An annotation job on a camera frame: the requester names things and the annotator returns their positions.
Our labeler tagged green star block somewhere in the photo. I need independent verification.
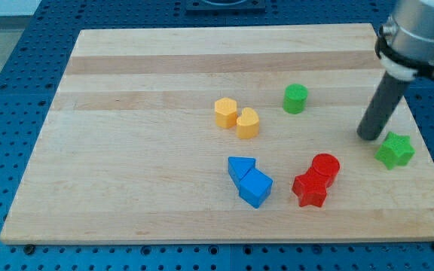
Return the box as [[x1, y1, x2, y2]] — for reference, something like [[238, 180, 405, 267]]
[[374, 132, 415, 170]]

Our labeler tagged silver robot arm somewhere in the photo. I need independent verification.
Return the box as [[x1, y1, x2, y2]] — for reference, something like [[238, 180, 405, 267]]
[[375, 0, 434, 82]]

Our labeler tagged red star block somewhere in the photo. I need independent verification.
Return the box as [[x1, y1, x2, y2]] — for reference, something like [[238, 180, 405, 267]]
[[292, 167, 333, 208]]

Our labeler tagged yellow hexagon block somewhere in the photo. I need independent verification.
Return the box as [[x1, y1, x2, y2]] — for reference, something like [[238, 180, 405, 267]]
[[214, 97, 237, 129]]

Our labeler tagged wooden board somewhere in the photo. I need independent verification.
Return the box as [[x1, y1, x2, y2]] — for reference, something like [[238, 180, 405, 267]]
[[0, 24, 434, 245]]

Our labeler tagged yellow heart block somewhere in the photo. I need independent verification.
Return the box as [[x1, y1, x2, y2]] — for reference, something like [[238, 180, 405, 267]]
[[236, 107, 260, 139]]

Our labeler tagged blue triangle block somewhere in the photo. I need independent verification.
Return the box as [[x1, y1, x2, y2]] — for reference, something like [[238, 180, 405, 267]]
[[228, 157, 256, 188]]

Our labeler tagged blue cube block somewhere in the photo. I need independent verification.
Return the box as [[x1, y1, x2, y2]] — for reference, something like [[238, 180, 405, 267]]
[[239, 169, 273, 209]]

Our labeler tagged green cylinder block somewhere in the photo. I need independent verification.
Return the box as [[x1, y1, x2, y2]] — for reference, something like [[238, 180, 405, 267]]
[[283, 84, 308, 114]]

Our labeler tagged red cylinder block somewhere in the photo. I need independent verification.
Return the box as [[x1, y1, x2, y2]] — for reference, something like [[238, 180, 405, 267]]
[[311, 153, 341, 187]]

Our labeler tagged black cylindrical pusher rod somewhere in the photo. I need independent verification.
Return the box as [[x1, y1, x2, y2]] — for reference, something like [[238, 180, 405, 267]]
[[356, 72, 410, 141]]

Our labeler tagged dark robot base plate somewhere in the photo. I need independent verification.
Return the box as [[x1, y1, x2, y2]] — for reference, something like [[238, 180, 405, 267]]
[[184, 0, 266, 13]]

